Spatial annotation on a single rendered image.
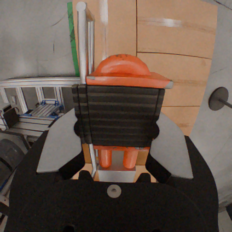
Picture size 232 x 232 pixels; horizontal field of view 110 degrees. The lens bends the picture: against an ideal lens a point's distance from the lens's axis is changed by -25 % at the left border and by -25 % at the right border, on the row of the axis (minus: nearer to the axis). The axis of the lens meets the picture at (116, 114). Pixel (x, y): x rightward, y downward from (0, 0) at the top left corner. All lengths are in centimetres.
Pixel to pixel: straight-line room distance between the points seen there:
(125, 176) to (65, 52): 139
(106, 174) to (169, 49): 80
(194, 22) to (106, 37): 61
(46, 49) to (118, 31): 101
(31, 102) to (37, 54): 61
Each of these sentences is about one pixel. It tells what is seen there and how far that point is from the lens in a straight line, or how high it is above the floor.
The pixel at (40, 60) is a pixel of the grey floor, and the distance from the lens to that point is 163.
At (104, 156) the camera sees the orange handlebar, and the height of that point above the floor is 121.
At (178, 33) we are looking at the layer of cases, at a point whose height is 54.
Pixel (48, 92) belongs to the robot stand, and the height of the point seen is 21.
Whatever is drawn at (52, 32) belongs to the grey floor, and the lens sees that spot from 155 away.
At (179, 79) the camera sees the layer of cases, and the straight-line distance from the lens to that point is 91.
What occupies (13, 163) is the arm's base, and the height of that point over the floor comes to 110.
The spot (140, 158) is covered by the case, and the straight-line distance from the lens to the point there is 46.
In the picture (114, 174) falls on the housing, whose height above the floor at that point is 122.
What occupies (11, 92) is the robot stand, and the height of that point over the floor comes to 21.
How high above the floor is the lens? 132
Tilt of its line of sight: 60 degrees down
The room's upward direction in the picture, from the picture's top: 179 degrees counter-clockwise
